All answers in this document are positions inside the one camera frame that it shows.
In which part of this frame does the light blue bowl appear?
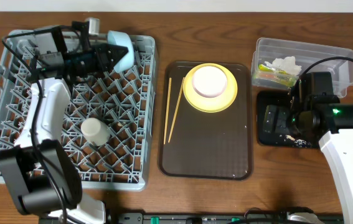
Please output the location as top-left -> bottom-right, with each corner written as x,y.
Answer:
107,30 -> 134,73

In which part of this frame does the green snack wrapper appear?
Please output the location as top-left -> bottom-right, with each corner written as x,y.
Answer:
252,64 -> 298,89

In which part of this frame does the white plastic cup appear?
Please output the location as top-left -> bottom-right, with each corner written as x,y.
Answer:
81,118 -> 111,146

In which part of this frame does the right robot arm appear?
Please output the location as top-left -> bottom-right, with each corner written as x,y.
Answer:
257,72 -> 353,223

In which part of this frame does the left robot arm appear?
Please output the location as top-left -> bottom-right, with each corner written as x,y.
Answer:
0,22 -> 134,223

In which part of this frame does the grey dishwasher rack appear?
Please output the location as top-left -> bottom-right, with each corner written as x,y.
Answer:
0,30 -> 158,191

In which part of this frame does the black plastic tray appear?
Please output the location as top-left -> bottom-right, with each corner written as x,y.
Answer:
257,90 -> 319,149

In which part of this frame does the pile of rice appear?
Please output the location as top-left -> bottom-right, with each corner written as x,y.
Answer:
286,135 -> 312,147

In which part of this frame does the crumpled white tissue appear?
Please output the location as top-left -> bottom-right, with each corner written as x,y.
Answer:
265,56 -> 301,75

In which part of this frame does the clear plastic bin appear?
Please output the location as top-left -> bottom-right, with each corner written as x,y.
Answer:
250,37 -> 353,98

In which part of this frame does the brown serving tray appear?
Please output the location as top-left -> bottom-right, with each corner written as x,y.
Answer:
158,62 -> 254,180

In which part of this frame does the left wooden chopstick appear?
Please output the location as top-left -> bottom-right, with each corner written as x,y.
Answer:
163,77 -> 172,145

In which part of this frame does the wooden chopstick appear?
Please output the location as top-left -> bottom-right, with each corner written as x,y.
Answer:
163,77 -> 172,145
168,77 -> 185,143

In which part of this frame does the yellow plate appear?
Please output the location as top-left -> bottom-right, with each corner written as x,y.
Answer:
183,63 -> 238,113

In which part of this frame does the pink bowl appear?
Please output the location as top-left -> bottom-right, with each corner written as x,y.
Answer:
192,66 -> 228,98

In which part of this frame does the right wooden chopstick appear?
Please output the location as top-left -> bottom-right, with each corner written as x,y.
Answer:
168,77 -> 185,143

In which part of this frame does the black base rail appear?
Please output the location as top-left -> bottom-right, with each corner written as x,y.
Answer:
39,212 -> 345,224

